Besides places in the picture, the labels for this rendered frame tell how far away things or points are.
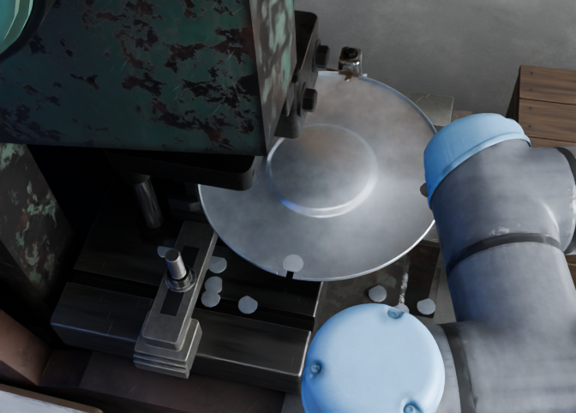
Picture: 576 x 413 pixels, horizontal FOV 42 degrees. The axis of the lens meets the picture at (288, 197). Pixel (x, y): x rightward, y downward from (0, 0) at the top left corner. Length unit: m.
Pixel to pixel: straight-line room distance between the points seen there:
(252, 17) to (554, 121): 1.15
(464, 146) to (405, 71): 1.55
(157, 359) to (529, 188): 0.48
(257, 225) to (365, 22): 1.41
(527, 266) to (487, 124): 0.11
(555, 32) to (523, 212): 1.77
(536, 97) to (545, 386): 1.17
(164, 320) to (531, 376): 0.48
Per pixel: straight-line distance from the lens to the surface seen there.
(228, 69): 0.48
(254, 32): 0.45
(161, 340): 0.82
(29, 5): 0.32
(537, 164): 0.51
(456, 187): 0.50
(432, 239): 0.83
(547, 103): 1.57
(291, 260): 0.81
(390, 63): 2.08
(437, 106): 1.13
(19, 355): 0.99
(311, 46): 0.75
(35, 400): 1.02
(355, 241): 0.82
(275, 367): 0.84
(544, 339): 0.45
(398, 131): 0.90
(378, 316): 0.42
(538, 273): 0.47
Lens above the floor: 1.49
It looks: 56 degrees down
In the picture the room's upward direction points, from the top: 5 degrees counter-clockwise
